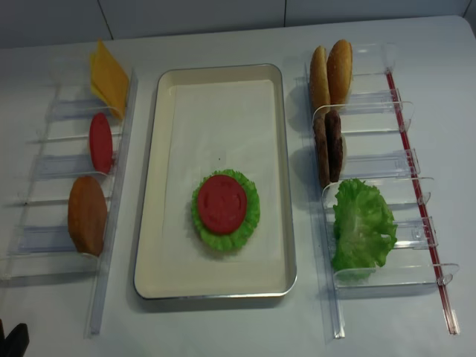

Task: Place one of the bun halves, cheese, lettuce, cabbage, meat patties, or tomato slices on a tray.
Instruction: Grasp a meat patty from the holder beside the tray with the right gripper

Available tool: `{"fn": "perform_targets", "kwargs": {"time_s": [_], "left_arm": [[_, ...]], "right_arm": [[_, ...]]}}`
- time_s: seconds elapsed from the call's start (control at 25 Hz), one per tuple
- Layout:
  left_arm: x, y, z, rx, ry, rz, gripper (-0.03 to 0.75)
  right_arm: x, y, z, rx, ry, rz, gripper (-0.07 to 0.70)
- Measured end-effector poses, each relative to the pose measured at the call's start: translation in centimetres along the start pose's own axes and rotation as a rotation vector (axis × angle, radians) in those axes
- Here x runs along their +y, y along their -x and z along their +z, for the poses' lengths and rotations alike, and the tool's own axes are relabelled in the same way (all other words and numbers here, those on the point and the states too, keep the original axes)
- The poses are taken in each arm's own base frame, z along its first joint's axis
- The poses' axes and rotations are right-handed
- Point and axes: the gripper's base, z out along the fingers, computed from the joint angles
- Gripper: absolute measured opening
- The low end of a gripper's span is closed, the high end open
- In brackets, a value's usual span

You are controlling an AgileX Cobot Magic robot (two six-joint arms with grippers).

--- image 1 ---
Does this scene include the brown meat patty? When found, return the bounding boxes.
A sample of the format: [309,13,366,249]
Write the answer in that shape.
[324,109,343,182]
[313,117,330,188]

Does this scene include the tomato slice on tray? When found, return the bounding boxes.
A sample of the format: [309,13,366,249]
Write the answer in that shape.
[197,174,248,235]

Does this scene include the lettuce leaf on tray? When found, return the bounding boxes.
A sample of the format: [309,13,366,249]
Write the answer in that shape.
[190,169,260,254]

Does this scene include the lettuce leaf in rack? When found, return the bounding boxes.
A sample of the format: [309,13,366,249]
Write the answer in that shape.
[332,178,397,271]

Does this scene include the tomato slice in rack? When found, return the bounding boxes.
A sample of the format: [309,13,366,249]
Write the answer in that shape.
[89,112,113,174]

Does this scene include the yellow cheese slices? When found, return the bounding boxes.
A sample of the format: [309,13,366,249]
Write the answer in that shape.
[89,39,129,120]

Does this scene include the cream metal baking tray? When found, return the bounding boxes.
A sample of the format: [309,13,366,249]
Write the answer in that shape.
[134,64,297,300]

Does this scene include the white parchment paper sheet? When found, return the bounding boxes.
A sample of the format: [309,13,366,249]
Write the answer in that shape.
[162,79,292,290]

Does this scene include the left sesame bun half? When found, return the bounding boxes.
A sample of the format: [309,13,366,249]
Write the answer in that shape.
[309,45,330,110]

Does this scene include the sesame bun half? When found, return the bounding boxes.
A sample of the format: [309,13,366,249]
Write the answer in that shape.
[309,45,330,110]
[327,39,353,105]

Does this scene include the right clear acrylic rack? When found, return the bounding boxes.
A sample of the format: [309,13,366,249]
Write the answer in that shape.
[304,44,460,339]

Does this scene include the clear acrylic rack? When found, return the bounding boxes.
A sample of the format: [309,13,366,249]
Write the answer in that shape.
[304,44,460,339]
[1,57,138,336]

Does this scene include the brown bun in left rack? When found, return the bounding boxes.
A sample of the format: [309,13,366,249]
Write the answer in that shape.
[68,176,107,257]

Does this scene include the right sesame bun half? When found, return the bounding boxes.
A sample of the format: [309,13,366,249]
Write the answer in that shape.
[327,39,353,105]

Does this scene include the left clear acrylic rack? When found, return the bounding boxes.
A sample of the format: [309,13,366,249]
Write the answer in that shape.
[1,57,138,336]

